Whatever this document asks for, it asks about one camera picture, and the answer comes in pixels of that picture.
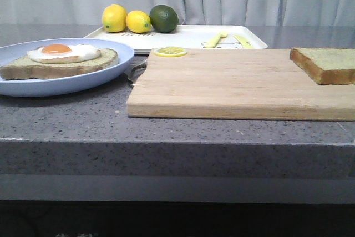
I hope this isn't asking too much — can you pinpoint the bread slice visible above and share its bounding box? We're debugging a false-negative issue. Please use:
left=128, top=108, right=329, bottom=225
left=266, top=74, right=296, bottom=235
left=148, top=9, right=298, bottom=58
left=290, top=47, right=354, bottom=85
left=1, top=48, right=119, bottom=80

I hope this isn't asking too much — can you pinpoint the wooden cutting board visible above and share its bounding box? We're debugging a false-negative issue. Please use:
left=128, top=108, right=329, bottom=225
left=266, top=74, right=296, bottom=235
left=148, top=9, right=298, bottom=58
left=126, top=49, right=354, bottom=121

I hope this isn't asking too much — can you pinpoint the metal cutting board handle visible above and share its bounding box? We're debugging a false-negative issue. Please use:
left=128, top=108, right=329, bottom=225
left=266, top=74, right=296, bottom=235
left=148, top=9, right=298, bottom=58
left=124, top=59, right=148, bottom=85

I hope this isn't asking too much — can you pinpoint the yellow lemon slice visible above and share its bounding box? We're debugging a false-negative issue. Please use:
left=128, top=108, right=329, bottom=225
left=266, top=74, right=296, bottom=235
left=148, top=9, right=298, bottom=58
left=153, top=46, right=187, bottom=57

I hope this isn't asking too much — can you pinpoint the left yellow lemon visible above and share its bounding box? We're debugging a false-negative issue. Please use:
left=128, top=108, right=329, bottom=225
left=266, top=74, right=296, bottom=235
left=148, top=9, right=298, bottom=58
left=102, top=4, right=127, bottom=32

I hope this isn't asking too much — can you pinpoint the green lime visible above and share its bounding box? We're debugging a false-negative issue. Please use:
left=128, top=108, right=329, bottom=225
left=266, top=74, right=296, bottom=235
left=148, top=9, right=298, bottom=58
left=149, top=5, right=179, bottom=33

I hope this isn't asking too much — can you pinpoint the yellow plastic knife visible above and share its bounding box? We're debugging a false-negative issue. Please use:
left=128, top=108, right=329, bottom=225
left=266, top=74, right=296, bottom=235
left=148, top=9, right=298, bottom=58
left=234, top=34, right=253, bottom=49

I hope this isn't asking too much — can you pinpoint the fried egg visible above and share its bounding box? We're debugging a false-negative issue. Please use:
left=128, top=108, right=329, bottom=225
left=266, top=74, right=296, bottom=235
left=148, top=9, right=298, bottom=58
left=27, top=43, right=101, bottom=63

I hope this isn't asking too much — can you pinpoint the light blue round plate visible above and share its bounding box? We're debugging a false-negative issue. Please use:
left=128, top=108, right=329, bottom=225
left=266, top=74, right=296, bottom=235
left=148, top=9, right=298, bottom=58
left=1, top=38, right=134, bottom=97

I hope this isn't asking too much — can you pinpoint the right yellow lemon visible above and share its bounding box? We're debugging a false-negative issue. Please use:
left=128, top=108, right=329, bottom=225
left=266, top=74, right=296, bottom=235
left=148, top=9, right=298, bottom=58
left=125, top=10, right=151, bottom=33

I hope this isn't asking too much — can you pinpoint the white bear-print tray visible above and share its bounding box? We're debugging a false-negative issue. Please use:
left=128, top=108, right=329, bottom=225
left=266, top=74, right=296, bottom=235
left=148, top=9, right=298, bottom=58
left=86, top=25, right=268, bottom=54

